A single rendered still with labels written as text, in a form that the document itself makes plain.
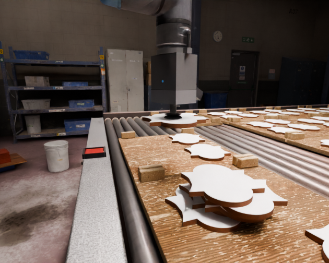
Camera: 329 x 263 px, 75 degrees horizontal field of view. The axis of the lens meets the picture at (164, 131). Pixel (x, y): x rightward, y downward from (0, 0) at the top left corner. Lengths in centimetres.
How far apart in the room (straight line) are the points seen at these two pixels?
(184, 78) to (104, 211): 31
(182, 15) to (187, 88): 14
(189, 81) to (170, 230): 29
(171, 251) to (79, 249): 14
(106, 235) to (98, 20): 551
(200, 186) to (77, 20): 549
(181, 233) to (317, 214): 25
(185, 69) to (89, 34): 525
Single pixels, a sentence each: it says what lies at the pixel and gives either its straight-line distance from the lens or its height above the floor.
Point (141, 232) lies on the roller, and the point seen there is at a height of 92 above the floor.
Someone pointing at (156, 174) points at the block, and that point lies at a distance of 50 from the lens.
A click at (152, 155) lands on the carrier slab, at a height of 94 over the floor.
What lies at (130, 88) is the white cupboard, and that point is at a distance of 510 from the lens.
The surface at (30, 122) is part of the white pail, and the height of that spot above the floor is 38.
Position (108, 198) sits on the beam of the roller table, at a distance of 50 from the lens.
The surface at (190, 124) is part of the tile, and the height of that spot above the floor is 108.
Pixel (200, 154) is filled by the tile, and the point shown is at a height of 95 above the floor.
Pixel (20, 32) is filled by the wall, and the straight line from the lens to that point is 579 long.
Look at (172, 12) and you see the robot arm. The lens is 47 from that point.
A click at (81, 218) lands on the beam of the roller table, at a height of 92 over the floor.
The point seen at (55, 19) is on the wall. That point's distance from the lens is 575.
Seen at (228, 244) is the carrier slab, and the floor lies 94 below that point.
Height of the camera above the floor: 116
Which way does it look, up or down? 13 degrees down
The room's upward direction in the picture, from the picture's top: straight up
